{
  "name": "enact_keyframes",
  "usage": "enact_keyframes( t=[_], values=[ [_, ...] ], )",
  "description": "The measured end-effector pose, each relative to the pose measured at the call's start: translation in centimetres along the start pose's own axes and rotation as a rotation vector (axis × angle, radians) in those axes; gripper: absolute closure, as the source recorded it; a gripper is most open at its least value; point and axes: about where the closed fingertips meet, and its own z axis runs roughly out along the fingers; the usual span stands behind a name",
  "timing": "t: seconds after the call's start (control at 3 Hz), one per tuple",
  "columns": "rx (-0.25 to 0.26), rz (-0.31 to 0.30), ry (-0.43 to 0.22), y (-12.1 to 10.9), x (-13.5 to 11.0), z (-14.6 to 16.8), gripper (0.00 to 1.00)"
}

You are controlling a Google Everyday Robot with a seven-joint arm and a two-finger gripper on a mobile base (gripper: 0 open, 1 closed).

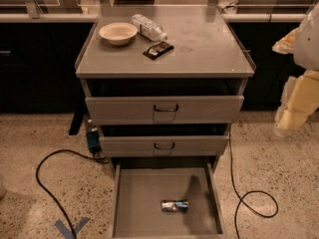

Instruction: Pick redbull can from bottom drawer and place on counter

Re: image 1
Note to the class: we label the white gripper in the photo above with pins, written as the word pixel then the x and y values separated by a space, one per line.
pixel 308 49

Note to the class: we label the clear plastic water bottle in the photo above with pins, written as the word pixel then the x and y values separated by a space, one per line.
pixel 149 28

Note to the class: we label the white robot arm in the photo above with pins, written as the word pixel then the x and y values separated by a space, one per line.
pixel 306 51

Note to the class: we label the middle grey drawer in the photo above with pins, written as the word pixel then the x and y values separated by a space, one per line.
pixel 158 146

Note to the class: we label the white bowl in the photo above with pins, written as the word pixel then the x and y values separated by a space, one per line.
pixel 118 34

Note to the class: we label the grey drawer cabinet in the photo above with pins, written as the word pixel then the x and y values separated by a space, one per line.
pixel 207 60

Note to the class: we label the redbull can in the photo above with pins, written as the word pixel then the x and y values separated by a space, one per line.
pixel 174 206

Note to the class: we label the bottom grey open drawer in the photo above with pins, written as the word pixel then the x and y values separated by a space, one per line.
pixel 138 193

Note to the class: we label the black snack packet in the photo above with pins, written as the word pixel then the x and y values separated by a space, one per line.
pixel 157 50

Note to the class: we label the dark lab bench cabinets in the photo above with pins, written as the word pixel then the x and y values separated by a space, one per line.
pixel 37 65

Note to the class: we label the top grey drawer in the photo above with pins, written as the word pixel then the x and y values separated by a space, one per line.
pixel 155 110

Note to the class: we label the blue power adapter box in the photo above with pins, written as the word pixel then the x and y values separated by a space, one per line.
pixel 93 141

